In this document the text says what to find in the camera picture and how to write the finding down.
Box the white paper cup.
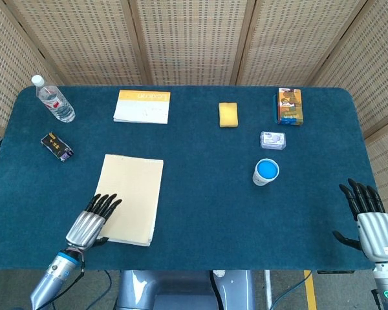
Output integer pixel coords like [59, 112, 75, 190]
[252, 158, 281, 187]

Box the grey robot torso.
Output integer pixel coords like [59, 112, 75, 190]
[114, 269, 256, 310]

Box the black cable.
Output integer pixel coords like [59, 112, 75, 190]
[43, 251, 87, 307]

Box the purple white tissue packet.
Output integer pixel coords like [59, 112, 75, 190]
[259, 130, 286, 150]

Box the clear plastic water bottle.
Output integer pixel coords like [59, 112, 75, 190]
[31, 74, 76, 123]

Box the blue cable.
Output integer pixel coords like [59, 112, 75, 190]
[274, 270, 311, 304]

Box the large lined notepad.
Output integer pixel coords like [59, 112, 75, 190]
[95, 154, 165, 247]

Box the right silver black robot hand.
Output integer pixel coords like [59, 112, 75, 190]
[332, 178, 388, 261]

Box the woven wooden folding screen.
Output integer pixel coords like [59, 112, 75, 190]
[0, 0, 388, 220]

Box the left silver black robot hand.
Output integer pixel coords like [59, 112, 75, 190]
[65, 193, 123, 251]

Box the yellow sponge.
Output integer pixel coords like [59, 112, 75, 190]
[218, 102, 240, 128]

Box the yellow white Lexicon book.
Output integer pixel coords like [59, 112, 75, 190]
[113, 90, 171, 125]

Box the orange blue printed carton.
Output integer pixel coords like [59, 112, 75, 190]
[277, 87, 304, 127]

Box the white table leg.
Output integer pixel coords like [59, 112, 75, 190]
[264, 269, 272, 310]

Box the small black carton box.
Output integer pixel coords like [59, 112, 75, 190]
[40, 131, 74, 163]

